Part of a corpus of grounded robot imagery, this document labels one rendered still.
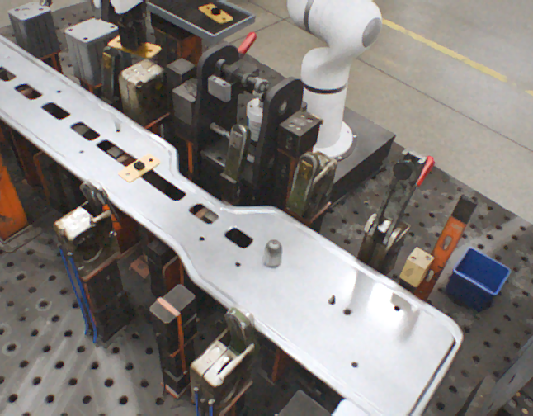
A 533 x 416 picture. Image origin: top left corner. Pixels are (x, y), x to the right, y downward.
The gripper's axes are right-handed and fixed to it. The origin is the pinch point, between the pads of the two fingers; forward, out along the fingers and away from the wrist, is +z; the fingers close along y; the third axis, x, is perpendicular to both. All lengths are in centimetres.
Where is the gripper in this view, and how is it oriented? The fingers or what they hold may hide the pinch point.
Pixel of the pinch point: (132, 33)
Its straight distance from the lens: 91.4
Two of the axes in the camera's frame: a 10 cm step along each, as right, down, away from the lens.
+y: -4.3, 6.4, -6.4
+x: 9.0, 3.4, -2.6
